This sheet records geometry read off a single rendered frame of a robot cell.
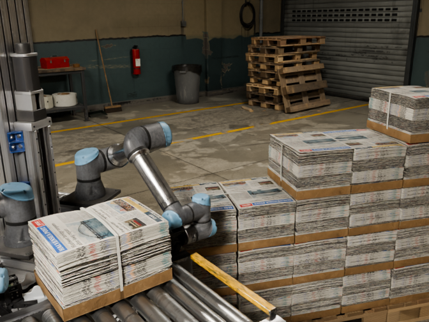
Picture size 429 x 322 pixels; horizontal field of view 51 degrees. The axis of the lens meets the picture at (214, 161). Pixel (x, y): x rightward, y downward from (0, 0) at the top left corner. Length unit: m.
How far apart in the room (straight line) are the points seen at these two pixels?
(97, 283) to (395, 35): 8.46
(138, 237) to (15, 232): 0.62
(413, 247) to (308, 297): 0.64
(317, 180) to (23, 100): 1.35
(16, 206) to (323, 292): 1.54
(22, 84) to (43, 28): 6.48
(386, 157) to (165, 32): 7.55
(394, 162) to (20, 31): 1.81
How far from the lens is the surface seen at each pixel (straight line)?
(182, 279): 1.64
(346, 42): 10.05
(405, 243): 2.62
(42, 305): 1.59
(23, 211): 1.89
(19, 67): 2.03
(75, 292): 1.45
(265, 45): 8.63
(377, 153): 2.31
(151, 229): 1.47
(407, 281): 2.77
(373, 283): 2.63
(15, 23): 2.11
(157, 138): 1.95
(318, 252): 2.35
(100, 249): 1.42
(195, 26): 9.88
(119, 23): 9.01
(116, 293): 1.51
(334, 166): 2.21
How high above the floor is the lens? 1.66
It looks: 18 degrees down
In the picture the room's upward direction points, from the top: 1 degrees counter-clockwise
